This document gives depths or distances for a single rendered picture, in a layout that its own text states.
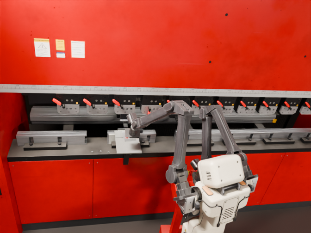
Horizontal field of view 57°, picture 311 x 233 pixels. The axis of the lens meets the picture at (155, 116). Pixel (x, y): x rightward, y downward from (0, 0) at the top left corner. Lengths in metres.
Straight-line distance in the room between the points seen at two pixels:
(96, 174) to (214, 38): 1.37
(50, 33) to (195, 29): 0.91
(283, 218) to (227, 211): 1.81
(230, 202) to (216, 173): 0.20
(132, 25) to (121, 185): 1.33
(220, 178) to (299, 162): 1.58
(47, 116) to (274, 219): 2.46
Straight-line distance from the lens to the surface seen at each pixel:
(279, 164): 2.92
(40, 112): 2.50
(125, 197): 2.60
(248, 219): 3.24
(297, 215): 3.57
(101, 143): 2.32
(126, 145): 2.11
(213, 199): 1.56
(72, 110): 2.10
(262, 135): 2.73
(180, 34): 1.93
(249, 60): 2.21
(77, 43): 1.87
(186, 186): 1.57
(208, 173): 1.57
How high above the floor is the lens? 2.36
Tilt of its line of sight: 34 degrees down
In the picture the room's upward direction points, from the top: 9 degrees clockwise
